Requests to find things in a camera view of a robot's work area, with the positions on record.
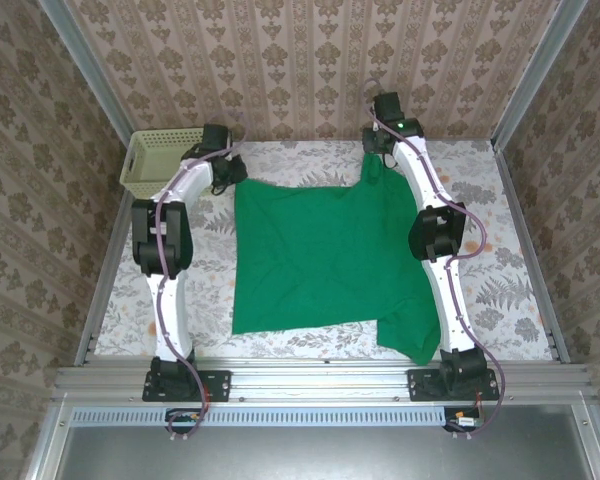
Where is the green t-shirt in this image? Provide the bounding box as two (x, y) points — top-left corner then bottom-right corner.
(229, 152), (444, 366)

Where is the pale yellow plastic basket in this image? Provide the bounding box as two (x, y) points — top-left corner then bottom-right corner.
(119, 126), (206, 197)

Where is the floral table cover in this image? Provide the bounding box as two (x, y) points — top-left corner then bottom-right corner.
(94, 139), (556, 361)

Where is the small black connector box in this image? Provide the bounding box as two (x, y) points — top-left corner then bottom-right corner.
(165, 407), (206, 436)
(443, 407), (484, 434)

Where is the grey metal panel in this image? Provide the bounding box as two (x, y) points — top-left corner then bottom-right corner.
(54, 424), (597, 480)

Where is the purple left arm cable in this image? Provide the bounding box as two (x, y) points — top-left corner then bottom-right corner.
(152, 112), (247, 442)

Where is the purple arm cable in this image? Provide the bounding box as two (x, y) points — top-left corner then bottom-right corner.
(152, 112), (247, 442)
(362, 78), (506, 441)

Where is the aluminium frame post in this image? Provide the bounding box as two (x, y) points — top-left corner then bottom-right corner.
(37, 0), (140, 146)
(491, 0), (590, 150)

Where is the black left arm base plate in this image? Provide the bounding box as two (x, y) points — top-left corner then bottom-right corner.
(142, 368), (232, 403)

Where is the aluminium mounting rail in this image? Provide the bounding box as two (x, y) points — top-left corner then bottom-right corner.
(52, 359), (599, 402)

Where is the grey slotted cable duct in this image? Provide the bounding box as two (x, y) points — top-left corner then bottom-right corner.
(72, 405), (446, 428)

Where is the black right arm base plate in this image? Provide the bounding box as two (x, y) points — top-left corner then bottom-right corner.
(407, 368), (500, 403)

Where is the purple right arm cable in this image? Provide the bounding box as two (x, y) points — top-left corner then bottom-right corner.
(362, 78), (506, 441)

